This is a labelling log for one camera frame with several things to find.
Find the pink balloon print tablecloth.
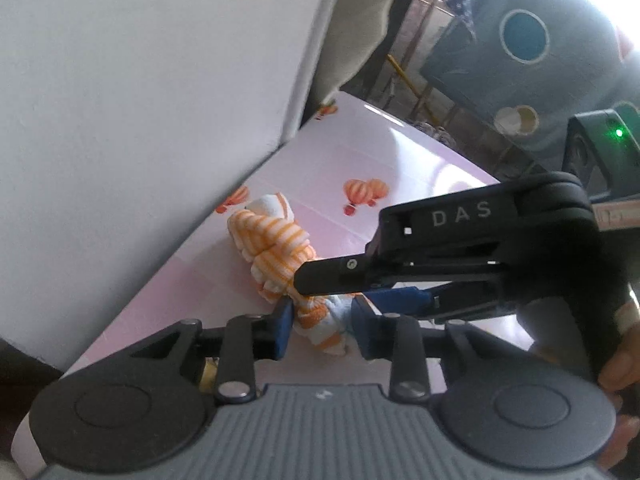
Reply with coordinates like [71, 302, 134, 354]
[10, 92, 538, 466]

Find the blue blanket with circles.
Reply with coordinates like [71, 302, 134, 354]
[419, 0, 640, 162]

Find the blue star print cloth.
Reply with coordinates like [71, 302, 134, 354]
[444, 0, 479, 42]

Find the yellow stick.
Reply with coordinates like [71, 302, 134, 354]
[386, 54, 432, 107]

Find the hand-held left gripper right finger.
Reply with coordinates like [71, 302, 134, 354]
[351, 296, 503, 405]

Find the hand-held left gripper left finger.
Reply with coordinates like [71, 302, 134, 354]
[129, 297, 296, 407]

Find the large white box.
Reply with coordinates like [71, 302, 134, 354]
[0, 0, 349, 372]

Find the person's right hand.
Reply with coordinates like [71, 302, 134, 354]
[596, 287, 640, 472]

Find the beige cloth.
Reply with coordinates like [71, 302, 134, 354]
[319, 0, 407, 107]

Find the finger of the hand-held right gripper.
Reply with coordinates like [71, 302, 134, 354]
[369, 280, 518, 325]
[294, 254, 506, 297]

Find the orange striped white cloth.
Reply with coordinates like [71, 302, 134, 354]
[227, 193, 362, 359]

